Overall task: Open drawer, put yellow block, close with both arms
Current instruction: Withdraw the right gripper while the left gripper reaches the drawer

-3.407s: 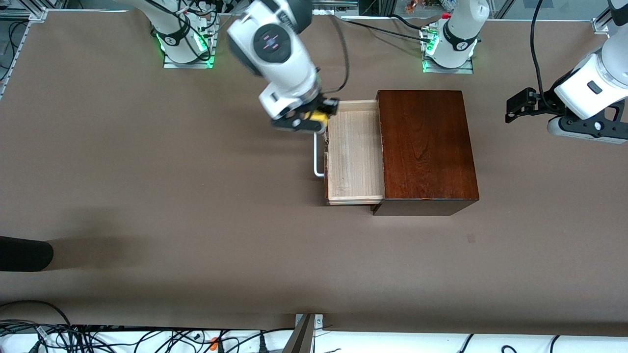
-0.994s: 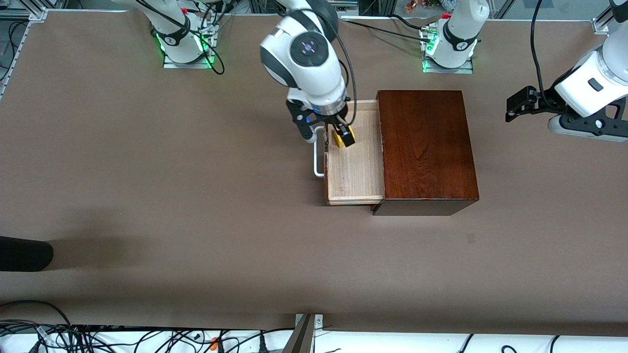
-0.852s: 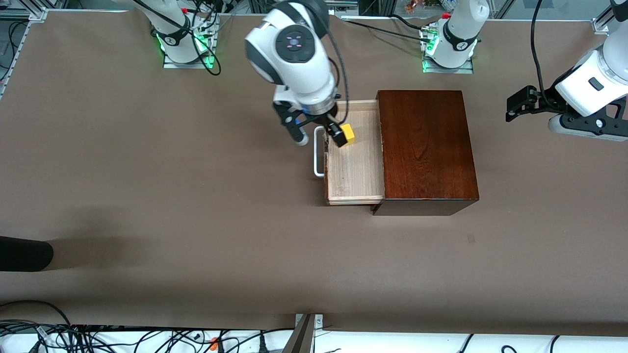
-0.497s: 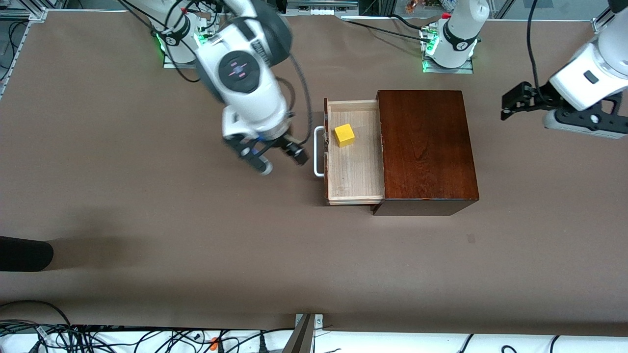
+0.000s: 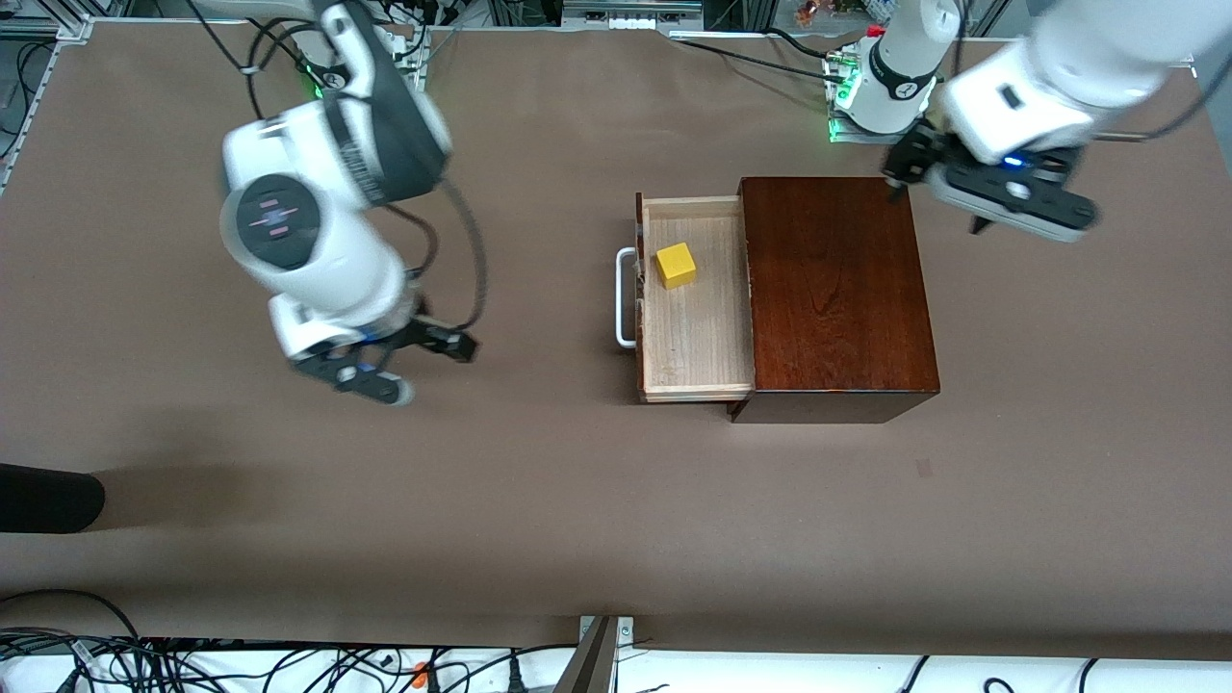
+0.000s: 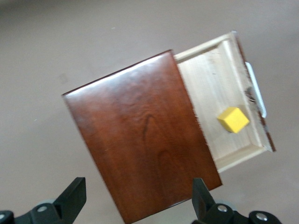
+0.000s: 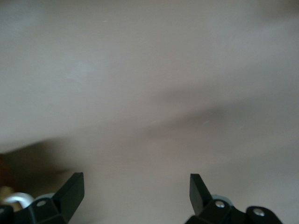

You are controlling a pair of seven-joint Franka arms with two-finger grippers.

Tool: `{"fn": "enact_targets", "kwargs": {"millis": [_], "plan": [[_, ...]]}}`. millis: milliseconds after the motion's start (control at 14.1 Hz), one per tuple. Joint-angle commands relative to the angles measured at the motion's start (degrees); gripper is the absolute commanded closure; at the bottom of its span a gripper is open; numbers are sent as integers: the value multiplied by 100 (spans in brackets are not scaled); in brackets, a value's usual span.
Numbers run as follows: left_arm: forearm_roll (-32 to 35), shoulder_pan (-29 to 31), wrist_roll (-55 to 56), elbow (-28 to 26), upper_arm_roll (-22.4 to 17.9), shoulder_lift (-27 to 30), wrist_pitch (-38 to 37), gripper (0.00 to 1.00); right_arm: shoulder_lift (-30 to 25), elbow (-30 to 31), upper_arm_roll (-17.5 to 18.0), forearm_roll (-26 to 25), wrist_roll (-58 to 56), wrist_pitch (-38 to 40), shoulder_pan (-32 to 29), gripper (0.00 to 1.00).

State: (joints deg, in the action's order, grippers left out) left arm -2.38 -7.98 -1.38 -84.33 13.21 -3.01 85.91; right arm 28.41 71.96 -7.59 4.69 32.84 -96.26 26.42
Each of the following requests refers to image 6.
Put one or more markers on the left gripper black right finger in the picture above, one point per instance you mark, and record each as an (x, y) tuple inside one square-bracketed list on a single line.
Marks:
[(203, 205)]

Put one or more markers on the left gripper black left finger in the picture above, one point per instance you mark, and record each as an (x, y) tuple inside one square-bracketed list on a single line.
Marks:
[(70, 203)]

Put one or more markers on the yellow cube block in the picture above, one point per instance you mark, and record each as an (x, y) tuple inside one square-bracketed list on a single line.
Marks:
[(233, 120)]

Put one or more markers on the dark brown wooden cabinet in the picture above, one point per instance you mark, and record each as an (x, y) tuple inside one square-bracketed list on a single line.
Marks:
[(144, 135)]

